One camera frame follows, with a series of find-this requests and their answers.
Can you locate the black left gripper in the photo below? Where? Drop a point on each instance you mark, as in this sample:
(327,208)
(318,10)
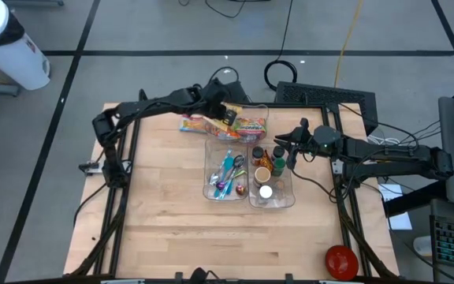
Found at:
(215,98)

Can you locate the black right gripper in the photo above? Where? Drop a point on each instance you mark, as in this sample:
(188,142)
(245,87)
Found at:
(304,139)

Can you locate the black-lid purple-label spice jar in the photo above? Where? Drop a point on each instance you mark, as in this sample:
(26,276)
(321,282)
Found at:
(278,152)

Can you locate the orange snack bag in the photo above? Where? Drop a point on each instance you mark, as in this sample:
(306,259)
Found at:
(217,128)

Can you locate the green and yellow snack bag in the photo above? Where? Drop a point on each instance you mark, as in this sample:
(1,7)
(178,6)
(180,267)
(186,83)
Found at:
(250,127)

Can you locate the green spice jar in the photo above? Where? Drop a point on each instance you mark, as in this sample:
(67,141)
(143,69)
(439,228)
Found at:
(278,165)

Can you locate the orange taco seasoning packet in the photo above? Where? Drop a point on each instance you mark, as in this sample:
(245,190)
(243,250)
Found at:
(266,161)

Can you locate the clear plastic bin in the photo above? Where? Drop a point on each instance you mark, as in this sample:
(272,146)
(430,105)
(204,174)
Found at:
(209,165)
(260,114)
(288,197)

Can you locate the black-lid orange spice jar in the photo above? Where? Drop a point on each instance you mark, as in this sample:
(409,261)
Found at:
(257,152)

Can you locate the yellow red-print snack bag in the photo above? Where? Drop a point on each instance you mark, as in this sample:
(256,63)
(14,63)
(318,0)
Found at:
(191,124)

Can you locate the dark chrome spoon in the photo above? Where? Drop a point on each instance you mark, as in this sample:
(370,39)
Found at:
(239,161)

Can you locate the teal plastic spoon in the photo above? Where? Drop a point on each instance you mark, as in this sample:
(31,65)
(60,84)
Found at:
(228,163)

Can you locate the white-lid spice jar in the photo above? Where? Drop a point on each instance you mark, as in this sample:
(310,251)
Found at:
(265,192)

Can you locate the iridescent rainbow metal spoon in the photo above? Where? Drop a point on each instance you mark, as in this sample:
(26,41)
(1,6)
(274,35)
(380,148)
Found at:
(241,190)
(224,193)
(242,173)

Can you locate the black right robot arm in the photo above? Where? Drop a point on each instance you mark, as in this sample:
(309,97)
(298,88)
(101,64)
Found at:
(384,155)

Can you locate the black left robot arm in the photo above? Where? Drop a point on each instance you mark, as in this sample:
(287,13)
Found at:
(148,105)

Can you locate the black flat panel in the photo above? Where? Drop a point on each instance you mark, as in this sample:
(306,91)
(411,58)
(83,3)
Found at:
(239,94)

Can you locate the red and black bowl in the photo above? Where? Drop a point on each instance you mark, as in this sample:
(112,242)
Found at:
(341,262)

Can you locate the white paper sheet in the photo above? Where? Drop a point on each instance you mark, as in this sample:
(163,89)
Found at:
(400,221)

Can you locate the white computer mouse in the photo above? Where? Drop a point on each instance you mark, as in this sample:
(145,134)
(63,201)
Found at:
(422,246)

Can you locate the white trash can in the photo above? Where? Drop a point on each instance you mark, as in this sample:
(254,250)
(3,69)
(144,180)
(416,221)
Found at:
(14,63)

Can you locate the black aluminium frame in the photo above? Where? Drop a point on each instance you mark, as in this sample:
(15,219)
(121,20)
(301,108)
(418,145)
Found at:
(164,236)

